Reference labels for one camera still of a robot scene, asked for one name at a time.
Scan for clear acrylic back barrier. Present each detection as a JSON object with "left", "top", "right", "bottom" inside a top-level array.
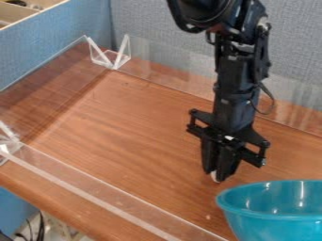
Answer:
[{"left": 119, "top": 35, "right": 322, "bottom": 137}]

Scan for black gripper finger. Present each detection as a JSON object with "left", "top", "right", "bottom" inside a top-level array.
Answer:
[
  {"left": 202, "top": 139, "right": 218, "bottom": 174},
  {"left": 215, "top": 146, "right": 242, "bottom": 183}
]

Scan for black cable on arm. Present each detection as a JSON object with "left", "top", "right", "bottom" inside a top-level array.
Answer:
[{"left": 249, "top": 83, "right": 277, "bottom": 116}]

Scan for black floor cables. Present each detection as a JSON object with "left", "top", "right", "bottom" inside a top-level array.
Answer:
[{"left": 0, "top": 210, "right": 48, "bottom": 241}]

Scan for clear acrylic corner bracket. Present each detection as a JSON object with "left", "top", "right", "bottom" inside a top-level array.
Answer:
[{"left": 86, "top": 35, "right": 131, "bottom": 70}]

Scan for blue plastic bowl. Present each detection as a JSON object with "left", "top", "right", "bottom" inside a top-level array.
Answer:
[{"left": 216, "top": 180, "right": 322, "bottom": 241}]

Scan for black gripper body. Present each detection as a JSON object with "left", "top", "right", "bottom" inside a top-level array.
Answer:
[{"left": 187, "top": 108, "right": 270, "bottom": 168}]

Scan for clear acrylic left barrier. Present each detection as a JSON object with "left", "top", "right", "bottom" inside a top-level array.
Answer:
[{"left": 0, "top": 36, "right": 108, "bottom": 142}]

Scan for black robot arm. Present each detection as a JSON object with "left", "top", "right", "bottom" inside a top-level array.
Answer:
[{"left": 166, "top": 0, "right": 271, "bottom": 183}]

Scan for plush mushroom toy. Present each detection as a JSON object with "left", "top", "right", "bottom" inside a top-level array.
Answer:
[{"left": 210, "top": 170, "right": 222, "bottom": 184}]

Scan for clear acrylic barrier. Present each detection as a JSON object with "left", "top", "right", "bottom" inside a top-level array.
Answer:
[
  {"left": 0, "top": 36, "right": 108, "bottom": 142},
  {"left": 0, "top": 143, "right": 227, "bottom": 241},
  {"left": 119, "top": 35, "right": 322, "bottom": 137}
]

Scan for clear acrylic front barrier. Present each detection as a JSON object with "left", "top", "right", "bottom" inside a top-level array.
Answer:
[{"left": 0, "top": 143, "right": 227, "bottom": 241}]

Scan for wooden shelf unit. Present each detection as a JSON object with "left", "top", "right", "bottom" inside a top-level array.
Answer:
[{"left": 0, "top": 0, "right": 71, "bottom": 31}]

